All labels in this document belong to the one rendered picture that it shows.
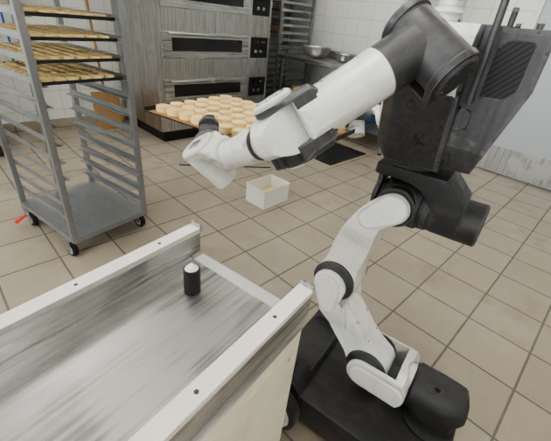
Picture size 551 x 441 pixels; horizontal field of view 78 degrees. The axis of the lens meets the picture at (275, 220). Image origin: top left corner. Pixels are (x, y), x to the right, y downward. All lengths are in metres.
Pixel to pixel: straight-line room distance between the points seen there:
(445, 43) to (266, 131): 0.32
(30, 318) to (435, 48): 0.75
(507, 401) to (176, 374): 1.58
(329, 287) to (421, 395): 0.45
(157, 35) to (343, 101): 3.34
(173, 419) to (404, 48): 0.63
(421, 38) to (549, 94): 3.94
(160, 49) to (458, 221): 3.38
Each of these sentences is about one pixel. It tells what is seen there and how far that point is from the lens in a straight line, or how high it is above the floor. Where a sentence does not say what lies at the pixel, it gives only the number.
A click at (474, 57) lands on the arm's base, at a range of 0.67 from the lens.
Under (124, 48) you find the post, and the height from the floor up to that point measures 1.10.
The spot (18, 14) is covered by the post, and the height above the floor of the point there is 1.22.
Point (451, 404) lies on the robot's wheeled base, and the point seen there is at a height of 0.34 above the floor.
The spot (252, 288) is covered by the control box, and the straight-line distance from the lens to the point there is 0.70.
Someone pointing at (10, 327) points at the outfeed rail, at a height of 0.89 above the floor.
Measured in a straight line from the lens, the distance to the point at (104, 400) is 0.57.
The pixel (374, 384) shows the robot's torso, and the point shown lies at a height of 0.29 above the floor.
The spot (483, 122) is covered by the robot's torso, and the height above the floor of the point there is 1.17.
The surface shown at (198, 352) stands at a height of 0.84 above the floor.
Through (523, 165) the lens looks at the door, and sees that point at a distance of 4.68.
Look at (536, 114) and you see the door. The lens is 4.59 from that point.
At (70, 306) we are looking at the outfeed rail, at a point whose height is 0.87.
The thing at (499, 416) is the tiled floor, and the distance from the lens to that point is 1.85.
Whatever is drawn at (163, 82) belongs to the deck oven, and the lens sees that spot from 3.91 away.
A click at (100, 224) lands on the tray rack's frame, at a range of 2.29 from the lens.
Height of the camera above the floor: 1.31
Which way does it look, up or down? 31 degrees down
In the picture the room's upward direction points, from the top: 6 degrees clockwise
